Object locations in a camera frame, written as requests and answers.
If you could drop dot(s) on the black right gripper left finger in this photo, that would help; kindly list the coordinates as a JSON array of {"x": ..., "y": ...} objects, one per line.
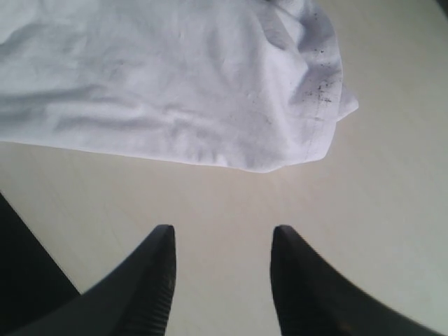
[{"x": 135, "y": 299}]

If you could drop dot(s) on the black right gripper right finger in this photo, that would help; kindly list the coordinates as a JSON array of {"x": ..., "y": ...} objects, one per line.
[{"x": 313, "y": 298}]

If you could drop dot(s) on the white t-shirt red lettering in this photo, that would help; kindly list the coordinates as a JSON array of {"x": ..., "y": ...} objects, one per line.
[{"x": 252, "y": 85}]

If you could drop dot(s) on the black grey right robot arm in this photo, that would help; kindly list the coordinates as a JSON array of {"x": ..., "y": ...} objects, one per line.
[{"x": 32, "y": 285}]

